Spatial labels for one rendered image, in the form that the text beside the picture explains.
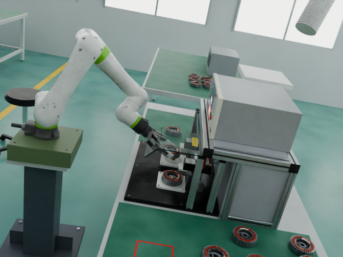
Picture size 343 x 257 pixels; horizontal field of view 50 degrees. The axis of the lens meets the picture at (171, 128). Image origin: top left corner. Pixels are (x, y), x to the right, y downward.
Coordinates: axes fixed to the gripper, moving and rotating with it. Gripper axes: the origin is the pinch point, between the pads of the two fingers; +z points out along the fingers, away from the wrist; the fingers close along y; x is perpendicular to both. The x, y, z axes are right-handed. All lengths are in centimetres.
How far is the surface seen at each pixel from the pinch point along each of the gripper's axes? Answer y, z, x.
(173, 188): -30.8, 7.2, 1.8
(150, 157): -0.7, -6.0, 11.2
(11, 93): 103, -112, 100
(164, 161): -5.2, 0.5, 5.9
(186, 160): -24.5, 3.2, -12.0
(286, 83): 65, 42, -68
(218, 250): -71, 26, -10
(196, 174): -43.3, 5.2, -18.3
